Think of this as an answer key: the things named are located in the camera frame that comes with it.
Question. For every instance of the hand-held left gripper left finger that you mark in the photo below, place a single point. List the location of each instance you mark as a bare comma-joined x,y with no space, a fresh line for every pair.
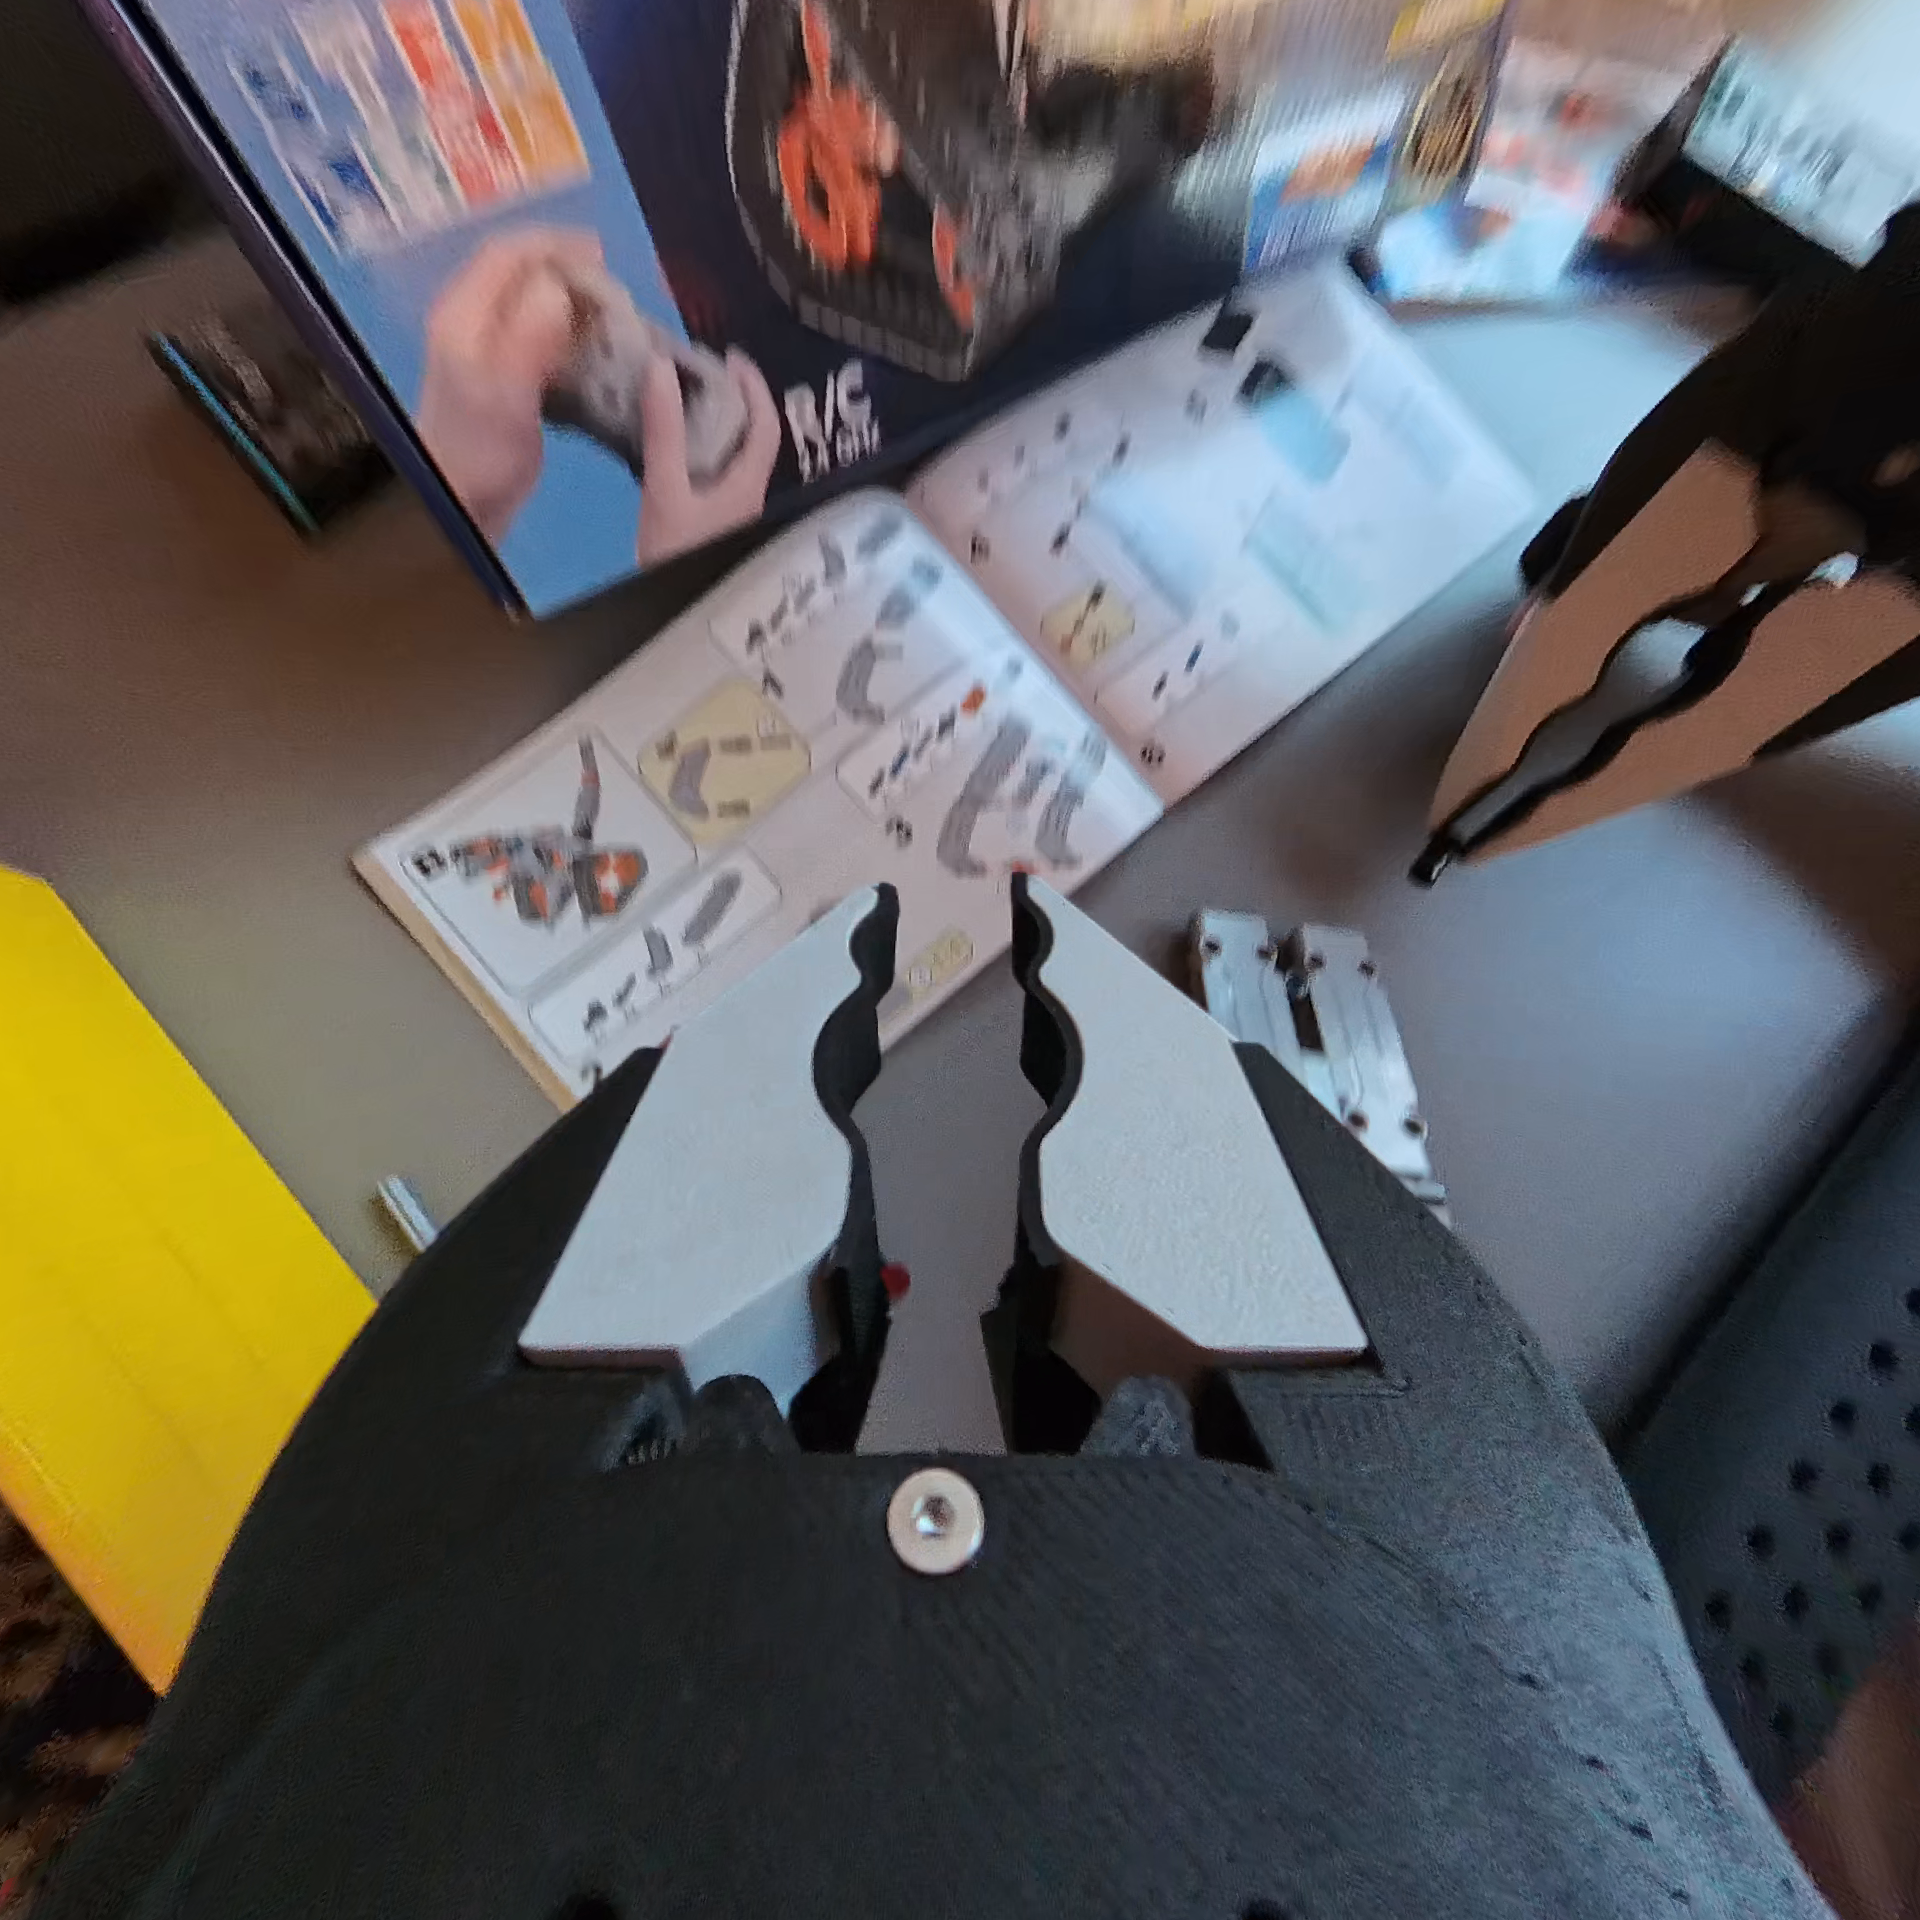
703,1198

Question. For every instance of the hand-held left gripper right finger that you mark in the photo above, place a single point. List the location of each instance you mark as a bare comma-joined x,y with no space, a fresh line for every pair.
1189,1198

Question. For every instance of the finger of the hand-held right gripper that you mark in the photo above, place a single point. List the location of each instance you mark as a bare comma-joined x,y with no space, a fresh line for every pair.
1615,585
1836,658

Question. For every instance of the grey brick assembly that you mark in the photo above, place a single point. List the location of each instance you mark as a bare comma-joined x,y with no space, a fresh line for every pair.
1319,1031

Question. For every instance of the blue leaflet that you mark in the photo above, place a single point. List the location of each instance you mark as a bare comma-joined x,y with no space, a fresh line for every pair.
1445,251

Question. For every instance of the yellow plastic bin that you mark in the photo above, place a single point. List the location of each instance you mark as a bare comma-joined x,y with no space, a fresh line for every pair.
136,1273

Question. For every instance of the grey desk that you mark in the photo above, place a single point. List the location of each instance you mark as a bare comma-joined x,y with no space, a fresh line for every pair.
1650,930

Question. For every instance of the sticker sheet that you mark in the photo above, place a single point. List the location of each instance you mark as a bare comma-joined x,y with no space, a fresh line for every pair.
1798,123

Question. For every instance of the small grey-blue bar piece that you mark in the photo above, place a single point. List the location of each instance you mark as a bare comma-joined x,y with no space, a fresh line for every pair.
406,1213

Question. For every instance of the instruction booklet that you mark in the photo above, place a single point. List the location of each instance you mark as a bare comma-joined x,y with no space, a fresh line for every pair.
900,640

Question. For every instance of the black perforated chair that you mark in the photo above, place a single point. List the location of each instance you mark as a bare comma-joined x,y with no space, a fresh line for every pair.
1798,1474

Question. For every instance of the black battery box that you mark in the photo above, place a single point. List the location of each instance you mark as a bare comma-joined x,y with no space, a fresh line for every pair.
268,422

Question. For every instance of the blue toy box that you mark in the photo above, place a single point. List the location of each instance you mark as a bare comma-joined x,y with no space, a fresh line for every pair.
680,224

